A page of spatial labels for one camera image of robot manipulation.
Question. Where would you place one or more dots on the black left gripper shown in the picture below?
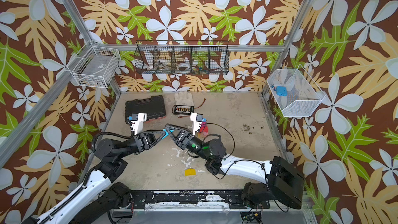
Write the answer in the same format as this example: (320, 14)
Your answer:
(143, 140)

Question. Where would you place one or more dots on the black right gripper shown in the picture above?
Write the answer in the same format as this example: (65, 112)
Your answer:
(183, 138)

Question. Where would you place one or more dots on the yellow rounded wood block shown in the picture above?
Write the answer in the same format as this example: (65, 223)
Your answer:
(190, 172)

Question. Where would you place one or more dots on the teal wood block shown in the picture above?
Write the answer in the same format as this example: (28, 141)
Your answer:
(165, 134)

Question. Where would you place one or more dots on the red wood block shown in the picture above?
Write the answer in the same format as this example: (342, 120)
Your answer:
(204, 129)

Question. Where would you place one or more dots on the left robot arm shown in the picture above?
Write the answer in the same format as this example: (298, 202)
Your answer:
(111, 153)

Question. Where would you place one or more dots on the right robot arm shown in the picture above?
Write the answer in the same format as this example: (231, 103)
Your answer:
(275, 180)

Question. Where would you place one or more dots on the black charging board yellow connectors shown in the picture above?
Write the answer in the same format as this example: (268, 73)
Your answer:
(181, 110)

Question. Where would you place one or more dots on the black and red tool case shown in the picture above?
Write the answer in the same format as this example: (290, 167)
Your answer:
(154, 107)

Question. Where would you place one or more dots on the white work glove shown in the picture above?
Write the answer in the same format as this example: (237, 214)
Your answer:
(184, 98)

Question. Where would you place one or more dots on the blue object in basket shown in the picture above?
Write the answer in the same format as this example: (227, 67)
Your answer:
(281, 91)

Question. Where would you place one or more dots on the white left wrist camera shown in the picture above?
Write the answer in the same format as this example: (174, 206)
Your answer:
(136, 122)

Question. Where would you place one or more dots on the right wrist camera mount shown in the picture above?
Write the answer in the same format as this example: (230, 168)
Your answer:
(196, 119)

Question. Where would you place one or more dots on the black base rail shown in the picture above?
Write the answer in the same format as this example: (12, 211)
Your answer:
(201, 199)

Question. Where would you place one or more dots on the aluminium frame post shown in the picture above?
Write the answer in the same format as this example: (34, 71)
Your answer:
(77, 19)

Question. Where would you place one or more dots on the black wire basket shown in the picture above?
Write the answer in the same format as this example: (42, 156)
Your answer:
(202, 57)

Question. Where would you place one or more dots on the white wire basket left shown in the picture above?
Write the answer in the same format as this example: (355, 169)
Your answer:
(95, 66)

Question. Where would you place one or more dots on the white wire basket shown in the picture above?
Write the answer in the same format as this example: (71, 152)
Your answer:
(95, 66)
(304, 94)

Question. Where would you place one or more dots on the white wire basket right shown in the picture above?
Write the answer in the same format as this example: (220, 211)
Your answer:
(304, 94)

